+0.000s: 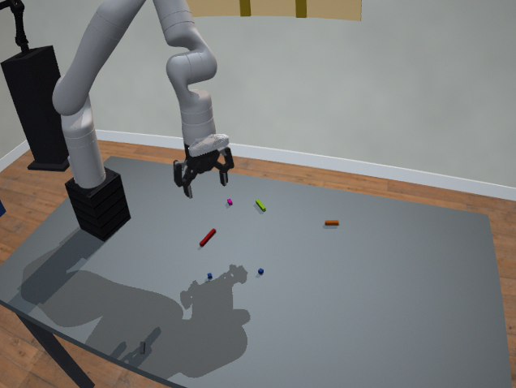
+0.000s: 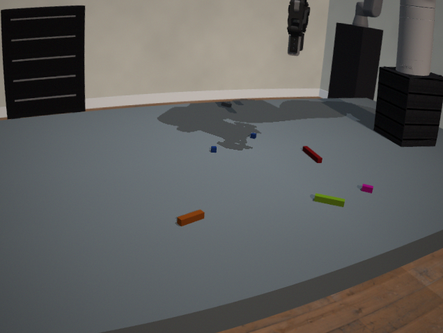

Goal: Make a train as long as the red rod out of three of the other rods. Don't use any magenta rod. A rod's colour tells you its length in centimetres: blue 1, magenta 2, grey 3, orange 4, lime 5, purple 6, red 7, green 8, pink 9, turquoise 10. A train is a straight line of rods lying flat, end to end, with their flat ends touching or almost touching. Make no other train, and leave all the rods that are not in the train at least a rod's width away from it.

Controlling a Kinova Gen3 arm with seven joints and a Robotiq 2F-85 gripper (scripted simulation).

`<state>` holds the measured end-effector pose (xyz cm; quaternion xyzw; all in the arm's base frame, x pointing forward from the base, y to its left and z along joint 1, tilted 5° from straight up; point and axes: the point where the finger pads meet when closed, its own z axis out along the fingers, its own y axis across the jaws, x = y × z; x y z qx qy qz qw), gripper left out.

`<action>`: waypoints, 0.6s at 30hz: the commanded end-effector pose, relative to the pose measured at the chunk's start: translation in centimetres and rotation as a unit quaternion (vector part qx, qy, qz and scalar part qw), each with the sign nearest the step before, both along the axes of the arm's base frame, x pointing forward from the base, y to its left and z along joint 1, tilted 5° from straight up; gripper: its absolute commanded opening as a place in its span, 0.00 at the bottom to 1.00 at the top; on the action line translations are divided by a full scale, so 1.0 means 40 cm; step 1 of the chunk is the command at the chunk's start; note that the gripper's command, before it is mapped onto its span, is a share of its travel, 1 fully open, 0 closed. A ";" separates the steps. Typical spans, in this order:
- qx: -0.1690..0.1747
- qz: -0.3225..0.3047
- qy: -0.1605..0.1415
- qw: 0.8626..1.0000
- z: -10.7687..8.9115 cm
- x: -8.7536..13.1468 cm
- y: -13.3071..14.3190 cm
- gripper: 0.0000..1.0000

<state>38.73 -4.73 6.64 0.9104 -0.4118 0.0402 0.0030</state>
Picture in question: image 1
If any lime green rod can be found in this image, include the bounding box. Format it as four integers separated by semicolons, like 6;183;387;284
256;200;266;211

